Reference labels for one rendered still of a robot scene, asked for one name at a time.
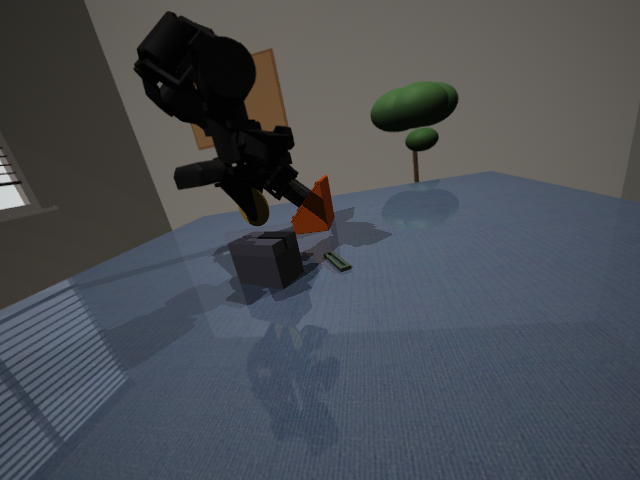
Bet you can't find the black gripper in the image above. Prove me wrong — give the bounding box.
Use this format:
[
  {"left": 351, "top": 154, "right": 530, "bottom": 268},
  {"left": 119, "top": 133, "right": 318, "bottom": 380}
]
[{"left": 174, "top": 112, "right": 292, "bottom": 221}]

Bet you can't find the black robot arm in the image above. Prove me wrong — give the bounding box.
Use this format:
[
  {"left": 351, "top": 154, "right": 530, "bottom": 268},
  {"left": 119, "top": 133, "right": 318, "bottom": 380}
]
[{"left": 133, "top": 11, "right": 311, "bottom": 211}]

